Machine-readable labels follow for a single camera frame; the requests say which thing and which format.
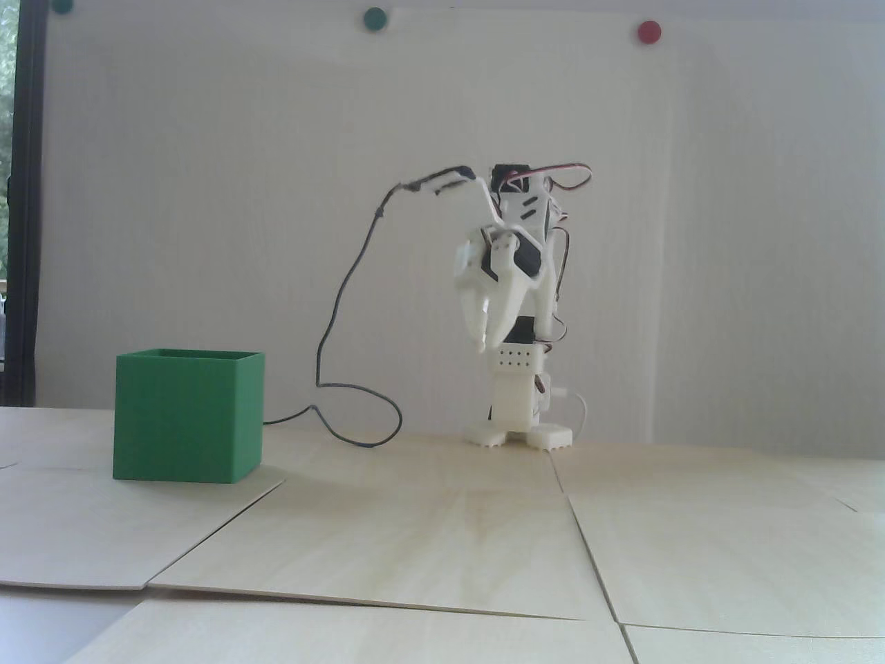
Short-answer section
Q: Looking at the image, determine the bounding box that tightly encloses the white usb cable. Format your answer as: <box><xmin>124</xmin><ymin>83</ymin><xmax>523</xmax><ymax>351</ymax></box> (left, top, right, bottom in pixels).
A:
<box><xmin>553</xmin><ymin>389</ymin><xmax>590</xmax><ymax>442</ymax></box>

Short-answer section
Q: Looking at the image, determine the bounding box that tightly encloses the white corrugated backdrop sheet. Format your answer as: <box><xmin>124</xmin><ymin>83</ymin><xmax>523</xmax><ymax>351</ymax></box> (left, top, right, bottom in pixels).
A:
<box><xmin>41</xmin><ymin>6</ymin><xmax>677</xmax><ymax>447</ymax></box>
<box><xmin>650</xmin><ymin>8</ymin><xmax>885</xmax><ymax>463</ymax></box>

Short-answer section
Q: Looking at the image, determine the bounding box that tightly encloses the black window frame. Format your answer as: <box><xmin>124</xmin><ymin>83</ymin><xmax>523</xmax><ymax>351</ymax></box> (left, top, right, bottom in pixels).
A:
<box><xmin>6</xmin><ymin>0</ymin><xmax>48</xmax><ymax>409</ymax></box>

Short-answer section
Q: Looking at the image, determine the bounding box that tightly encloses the black camera cable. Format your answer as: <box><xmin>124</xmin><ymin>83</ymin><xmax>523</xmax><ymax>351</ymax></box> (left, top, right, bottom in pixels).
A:
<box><xmin>261</xmin><ymin>181</ymin><xmax>403</xmax><ymax>449</ymax></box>

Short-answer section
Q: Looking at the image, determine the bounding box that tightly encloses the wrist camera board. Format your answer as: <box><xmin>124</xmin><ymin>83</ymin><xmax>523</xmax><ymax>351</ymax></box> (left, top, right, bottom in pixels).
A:
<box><xmin>408</xmin><ymin>166</ymin><xmax>478</xmax><ymax>198</ymax></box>

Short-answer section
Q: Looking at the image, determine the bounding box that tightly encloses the red striped servo wire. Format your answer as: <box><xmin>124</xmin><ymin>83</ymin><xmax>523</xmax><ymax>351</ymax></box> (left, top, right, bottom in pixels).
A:
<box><xmin>501</xmin><ymin>163</ymin><xmax>593</xmax><ymax>194</ymax></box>

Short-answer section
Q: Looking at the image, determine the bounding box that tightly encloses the green box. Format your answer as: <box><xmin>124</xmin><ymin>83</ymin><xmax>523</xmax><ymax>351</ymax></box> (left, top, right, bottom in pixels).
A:
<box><xmin>113</xmin><ymin>348</ymin><xmax>267</xmax><ymax>483</ymax></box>

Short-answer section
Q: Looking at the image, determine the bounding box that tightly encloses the light plywood sheet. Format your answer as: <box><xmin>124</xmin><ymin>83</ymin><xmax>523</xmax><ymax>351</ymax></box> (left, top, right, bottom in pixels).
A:
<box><xmin>0</xmin><ymin>407</ymin><xmax>286</xmax><ymax>590</ymax></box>
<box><xmin>147</xmin><ymin>477</ymin><xmax>611</xmax><ymax>621</ymax></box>
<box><xmin>550</xmin><ymin>443</ymin><xmax>885</xmax><ymax>637</ymax></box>
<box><xmin>66</xmin><ymin>598</ymin><xmax>640</xmax><ymax>664</ymax></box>
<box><xmin>621</xmin><ymin>622</ymin><xmax>885</xmax><ymax>664</ymax></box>

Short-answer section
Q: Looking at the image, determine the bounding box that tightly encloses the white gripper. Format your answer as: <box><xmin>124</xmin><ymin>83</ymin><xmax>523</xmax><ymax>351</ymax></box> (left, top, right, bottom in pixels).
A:
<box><xmin>453</xmin><ymin>176</ymin><xmax>554</xmax><ymax>352</ymax></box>

